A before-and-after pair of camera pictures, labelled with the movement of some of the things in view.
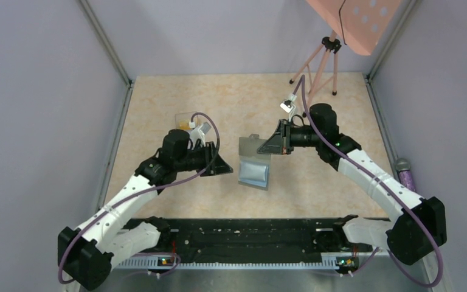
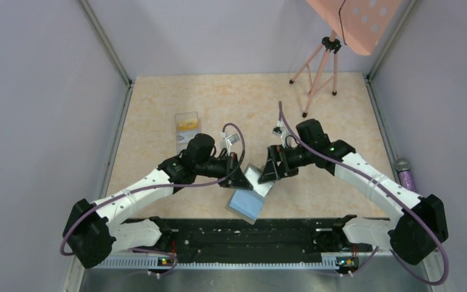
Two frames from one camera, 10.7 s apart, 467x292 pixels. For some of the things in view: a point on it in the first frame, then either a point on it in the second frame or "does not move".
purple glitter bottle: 405,174 does not move
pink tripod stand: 328,69 does not move
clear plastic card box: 182,120 does not move
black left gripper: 214,163 → 236,177
